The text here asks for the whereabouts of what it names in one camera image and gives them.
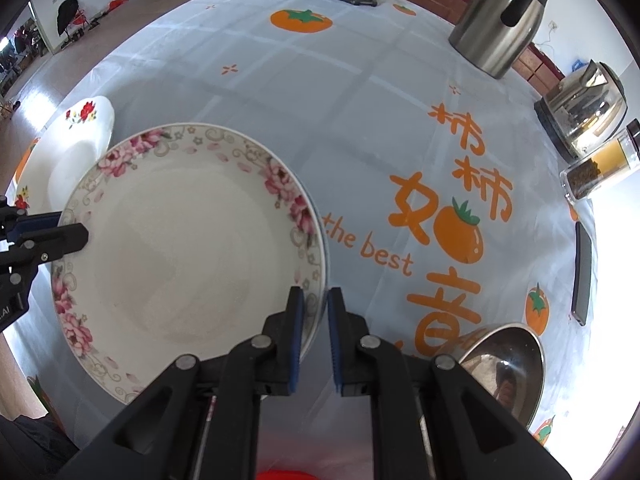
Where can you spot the white plate with red flowers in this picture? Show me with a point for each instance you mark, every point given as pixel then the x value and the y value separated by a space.
pixel 65 160

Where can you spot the red stool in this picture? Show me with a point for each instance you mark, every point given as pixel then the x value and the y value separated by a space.
pixel 287 476

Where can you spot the stainless steel bowl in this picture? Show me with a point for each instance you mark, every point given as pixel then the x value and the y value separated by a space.
pixel 505 375

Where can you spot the black smartphone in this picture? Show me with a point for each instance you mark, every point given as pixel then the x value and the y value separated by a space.
pixel 581 275

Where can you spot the pink floral rim plate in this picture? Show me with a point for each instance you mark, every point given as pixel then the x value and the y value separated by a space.
pixel 190 260

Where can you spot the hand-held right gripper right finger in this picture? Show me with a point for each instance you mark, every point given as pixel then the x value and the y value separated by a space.
pixel 334 330

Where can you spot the person's dark clothing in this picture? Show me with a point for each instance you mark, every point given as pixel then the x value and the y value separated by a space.
pixel 30 450

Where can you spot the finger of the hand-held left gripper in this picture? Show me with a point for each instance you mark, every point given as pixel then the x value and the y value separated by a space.
pixel 60 242
pixel 35 221

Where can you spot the glass tea bottle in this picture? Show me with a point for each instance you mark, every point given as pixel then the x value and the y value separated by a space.
pixel 600 165

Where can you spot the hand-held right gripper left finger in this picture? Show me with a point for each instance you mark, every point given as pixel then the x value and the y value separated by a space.
pixel 298 322

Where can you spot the steel thermal carafe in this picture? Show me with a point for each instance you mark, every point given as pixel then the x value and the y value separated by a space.
pixel 495 30

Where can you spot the stainless electric kettle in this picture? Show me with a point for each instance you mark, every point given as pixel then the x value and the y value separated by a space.
pixel 585 110

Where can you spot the persimmon print tablecloth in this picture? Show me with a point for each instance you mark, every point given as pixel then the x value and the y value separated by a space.
pixel 350 110

